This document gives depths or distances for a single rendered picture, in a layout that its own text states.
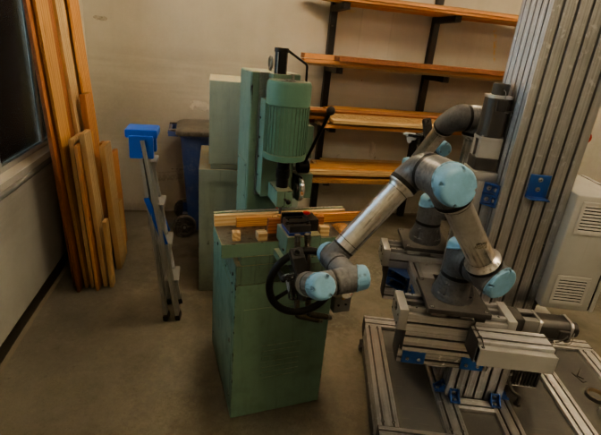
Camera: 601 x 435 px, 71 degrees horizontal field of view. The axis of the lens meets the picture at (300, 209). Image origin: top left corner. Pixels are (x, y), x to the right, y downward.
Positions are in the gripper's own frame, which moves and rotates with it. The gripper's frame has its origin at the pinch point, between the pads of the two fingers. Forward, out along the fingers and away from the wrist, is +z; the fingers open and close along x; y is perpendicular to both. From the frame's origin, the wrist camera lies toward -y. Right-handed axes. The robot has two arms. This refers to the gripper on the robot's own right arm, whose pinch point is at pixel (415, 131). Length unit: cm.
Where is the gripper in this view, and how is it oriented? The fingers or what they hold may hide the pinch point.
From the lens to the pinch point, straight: 254.6
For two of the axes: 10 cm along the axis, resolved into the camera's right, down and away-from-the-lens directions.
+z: -1.8, -3.7, 9.1
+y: 0.4, 9.2, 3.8
